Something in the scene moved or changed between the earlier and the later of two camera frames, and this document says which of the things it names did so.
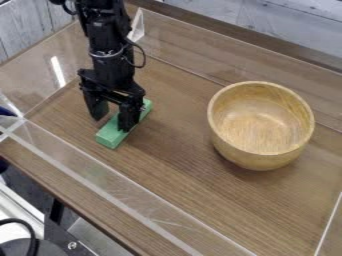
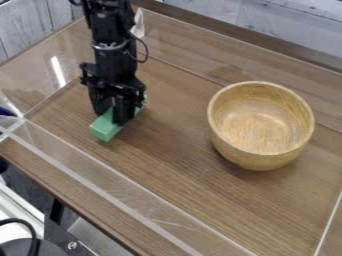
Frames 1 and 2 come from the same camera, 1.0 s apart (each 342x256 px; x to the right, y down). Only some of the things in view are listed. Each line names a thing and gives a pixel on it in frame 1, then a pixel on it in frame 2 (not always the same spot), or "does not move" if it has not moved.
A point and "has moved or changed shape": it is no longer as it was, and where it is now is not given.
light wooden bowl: (261, 122) does not move
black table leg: (57, 211) does not move
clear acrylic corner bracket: (138, 28) does not move
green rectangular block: (110, 136) has moved or changed shape
